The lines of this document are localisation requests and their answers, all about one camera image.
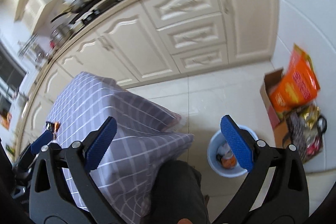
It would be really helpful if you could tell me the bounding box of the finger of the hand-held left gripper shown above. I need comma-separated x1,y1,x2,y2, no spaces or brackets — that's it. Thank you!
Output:
30,132,54,155

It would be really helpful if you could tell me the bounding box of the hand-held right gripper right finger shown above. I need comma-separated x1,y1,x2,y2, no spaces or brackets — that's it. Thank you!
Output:
220,115,311,224

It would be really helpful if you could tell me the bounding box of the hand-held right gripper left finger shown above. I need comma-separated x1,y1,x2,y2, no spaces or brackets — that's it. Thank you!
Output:
29,116,118,224

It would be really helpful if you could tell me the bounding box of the black orange snack wrapper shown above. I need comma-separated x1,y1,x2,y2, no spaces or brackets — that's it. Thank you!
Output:
45,122,61,135

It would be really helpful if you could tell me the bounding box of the light blue trash bin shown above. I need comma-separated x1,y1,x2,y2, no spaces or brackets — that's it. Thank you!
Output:
207,130,259,179

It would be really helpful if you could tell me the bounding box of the purple checked tablecloth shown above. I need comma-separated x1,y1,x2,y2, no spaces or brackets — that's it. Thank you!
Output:
42,71,195,224

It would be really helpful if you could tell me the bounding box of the orange seasoning packet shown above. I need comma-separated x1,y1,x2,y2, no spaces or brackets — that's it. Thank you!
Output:
0,111,12,129

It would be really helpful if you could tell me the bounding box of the brown cardboard box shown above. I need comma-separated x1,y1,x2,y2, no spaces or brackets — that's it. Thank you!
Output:
260,69,292,146

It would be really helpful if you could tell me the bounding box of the gold black foil bag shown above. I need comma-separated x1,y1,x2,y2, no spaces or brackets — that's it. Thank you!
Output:
285,105,327,164

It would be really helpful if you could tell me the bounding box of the person's black trouser leg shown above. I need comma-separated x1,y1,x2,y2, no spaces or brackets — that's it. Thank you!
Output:
150,160,211,224

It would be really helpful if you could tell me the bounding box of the large orange package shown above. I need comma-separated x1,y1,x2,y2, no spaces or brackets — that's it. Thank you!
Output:
270,43,321,113

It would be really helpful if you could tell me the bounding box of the cream cabinet drawer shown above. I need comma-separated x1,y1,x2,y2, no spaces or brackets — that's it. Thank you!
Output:
172,44,229,75
157,19,228,55
143,0,222,29

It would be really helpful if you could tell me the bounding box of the steel stock pot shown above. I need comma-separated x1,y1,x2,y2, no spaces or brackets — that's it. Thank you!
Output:
50,23,74,42

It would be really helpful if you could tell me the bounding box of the cream lower kitchen cabinet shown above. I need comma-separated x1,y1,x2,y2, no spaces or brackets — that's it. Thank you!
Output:
20,0,279,146

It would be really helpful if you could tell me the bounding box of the cream lattice upper cabinet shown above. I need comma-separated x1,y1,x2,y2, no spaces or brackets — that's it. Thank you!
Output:
14,0,53,22

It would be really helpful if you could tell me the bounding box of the wall utensil rack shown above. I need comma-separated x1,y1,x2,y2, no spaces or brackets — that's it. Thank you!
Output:
17,35,40,57

